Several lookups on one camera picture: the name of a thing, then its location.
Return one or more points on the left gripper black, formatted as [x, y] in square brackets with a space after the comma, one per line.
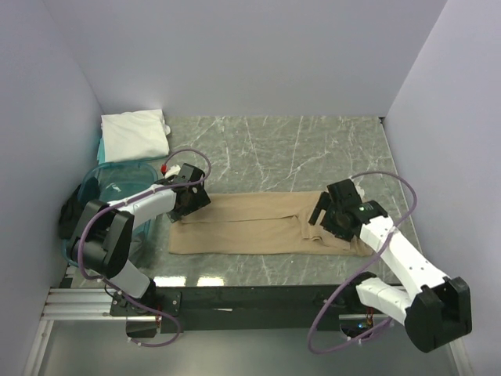
[199, 200]

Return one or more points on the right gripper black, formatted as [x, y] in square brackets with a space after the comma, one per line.
[325, 203]

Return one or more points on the beige t shirt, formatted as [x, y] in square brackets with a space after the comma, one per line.
[266, 223]

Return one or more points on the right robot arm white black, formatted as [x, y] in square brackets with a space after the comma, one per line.
[434, 308]

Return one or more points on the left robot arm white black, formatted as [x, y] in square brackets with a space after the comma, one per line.
[102, 238]

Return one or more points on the teal transparent plastic basket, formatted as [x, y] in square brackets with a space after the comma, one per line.
[113, 181]

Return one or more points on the folded white t shirt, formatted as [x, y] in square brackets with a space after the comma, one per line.
[133, 136]

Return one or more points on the folded teal t shirt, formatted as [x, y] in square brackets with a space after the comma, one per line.
[101, 157]

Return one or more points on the black t shirt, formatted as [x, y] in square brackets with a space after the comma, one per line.
[69, 215]

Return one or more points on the black base beam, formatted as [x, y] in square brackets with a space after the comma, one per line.
[245, 308]

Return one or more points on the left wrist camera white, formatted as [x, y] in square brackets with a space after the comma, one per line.
[169, 170]

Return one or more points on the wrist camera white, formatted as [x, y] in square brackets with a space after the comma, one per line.
[360, 191]
[169, 170]

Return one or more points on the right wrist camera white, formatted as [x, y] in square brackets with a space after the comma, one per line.
[360, 191]

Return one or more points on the aluminium rail frame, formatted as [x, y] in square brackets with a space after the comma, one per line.
[87, 304]

